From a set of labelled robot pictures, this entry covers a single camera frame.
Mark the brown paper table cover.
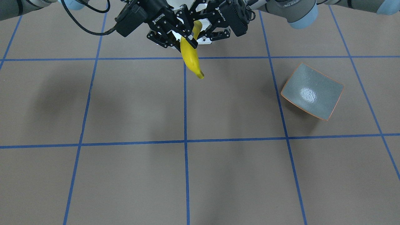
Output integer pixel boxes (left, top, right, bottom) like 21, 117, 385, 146
0, 3, 399, 225

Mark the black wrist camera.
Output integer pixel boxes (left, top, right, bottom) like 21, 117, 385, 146
115, 3, 148, 37

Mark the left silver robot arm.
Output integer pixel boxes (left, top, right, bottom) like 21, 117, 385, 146
189, 0, 400, 41

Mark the grey square plate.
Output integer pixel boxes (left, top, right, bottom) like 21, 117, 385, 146
281, 62, 345, 121

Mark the yellow banana top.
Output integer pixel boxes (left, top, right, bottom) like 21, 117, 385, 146
180, 21, 204, 79

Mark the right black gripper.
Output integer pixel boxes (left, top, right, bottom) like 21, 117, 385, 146
137, 0, 198, 49

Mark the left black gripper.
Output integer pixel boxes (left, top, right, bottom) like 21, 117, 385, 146
186, 0, 252, 44

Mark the black camera cable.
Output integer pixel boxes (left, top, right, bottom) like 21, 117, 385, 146
60, 0, 118, 35

